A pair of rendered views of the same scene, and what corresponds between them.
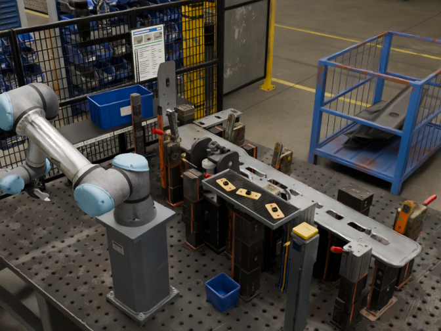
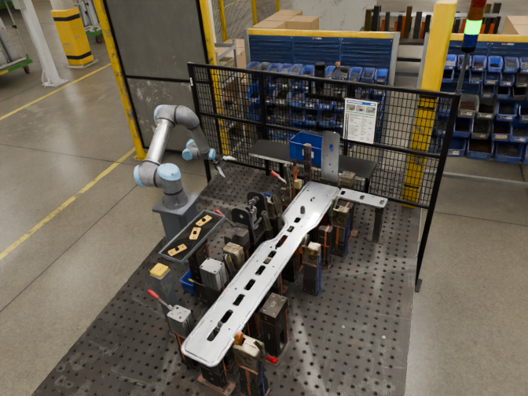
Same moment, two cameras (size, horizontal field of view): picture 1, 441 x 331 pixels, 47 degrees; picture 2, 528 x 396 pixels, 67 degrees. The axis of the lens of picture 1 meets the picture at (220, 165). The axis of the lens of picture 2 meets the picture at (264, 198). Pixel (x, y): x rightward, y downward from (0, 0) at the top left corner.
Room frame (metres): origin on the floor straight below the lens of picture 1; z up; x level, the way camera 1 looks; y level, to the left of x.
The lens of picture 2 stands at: (1.41, -1.67, 2.45)
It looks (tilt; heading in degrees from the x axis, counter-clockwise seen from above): 36 degrees down; 73
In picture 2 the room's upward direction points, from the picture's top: 4 degrees counter-clockwise
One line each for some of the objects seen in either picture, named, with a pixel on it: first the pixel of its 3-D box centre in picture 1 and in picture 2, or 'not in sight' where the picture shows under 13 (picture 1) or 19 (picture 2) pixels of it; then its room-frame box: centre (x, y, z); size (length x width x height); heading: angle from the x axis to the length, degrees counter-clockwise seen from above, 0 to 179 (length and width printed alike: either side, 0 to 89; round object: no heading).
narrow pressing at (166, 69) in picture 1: (167, 93); (330, 155); (2.46, 0.28, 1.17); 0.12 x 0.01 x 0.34; 132
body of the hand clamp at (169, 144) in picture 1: (172, 173); (287, 210); (2.14, 0.23, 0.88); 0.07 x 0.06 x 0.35; 132
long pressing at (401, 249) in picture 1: (270, 179); (275, 251); (1.89, -0.22, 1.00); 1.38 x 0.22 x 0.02; 42
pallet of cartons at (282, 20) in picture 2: not in sight; (291, 52); (3.96, 4.53, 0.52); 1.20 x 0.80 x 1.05; 47
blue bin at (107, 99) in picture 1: (121, 106); (313, 148); (2.46, 0.53, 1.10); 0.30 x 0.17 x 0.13; 126
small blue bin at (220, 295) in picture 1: (222, 293); (192, 282); (1.45, -0.01, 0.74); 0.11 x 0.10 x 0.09; 42
